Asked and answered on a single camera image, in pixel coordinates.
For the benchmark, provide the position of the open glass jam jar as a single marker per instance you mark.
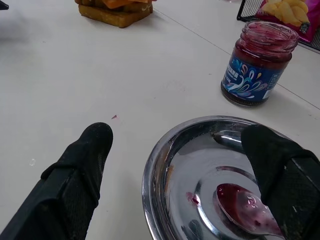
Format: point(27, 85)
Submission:
point(257, 62)

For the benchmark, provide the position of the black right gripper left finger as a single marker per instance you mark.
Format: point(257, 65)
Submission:
point(75, 180)

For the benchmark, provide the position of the jam-smeared metal spoon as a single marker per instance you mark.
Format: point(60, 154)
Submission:
point(240, 207)

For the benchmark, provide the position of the stacked toast with orange cheese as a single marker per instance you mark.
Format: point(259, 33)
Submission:
point(112, 3)

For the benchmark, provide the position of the toasted bread slice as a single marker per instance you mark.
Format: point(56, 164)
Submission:
point(115, 15)

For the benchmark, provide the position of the round stainless steel plate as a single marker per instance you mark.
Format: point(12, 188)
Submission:
point(190, 180)

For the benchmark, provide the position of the pink potato chips bag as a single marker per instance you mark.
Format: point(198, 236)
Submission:
point(287, 15)

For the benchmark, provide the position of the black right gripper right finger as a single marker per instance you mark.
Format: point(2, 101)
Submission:
point(282, 170)

